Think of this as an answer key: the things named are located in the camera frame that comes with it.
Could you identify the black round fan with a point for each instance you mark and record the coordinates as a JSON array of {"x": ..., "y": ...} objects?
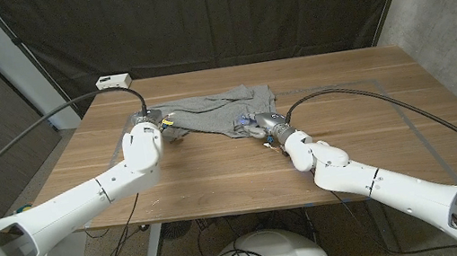
[{"x": 175, "y": 229}]

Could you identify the black backdrop curtain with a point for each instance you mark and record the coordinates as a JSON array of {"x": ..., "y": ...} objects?
[{"x": 202, "y": 14}]

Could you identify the grey shorts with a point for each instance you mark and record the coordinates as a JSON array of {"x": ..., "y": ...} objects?
[{"x": 217, "y": 111}]

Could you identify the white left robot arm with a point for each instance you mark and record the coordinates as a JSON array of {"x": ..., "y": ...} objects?
[{"x": 64, "y": 216}]

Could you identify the white table leg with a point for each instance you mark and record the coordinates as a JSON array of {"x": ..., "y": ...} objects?
[{"x": 153, "y": 248}]

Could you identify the white power strip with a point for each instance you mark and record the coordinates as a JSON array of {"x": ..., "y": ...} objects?
[{"x": 114, "y": 83}]

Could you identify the colourful toy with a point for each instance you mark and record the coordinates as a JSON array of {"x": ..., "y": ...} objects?
[{"x": 23, "y": 207}]

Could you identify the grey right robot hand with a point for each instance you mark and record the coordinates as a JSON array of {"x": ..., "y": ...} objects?
[{"x": 271, "y": 124}]

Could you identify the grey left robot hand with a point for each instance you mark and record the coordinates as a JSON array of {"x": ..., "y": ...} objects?
[{"x": 147, "y": 116}]

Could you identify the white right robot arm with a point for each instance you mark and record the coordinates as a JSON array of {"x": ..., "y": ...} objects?
[{"x": 401, "y": 193}]

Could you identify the grey table leg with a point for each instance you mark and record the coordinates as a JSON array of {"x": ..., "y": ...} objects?
[{"x": 381, "y": 223}]

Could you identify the white door frame post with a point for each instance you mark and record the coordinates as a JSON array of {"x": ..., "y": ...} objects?
[{"x": 4, "y": 57}]

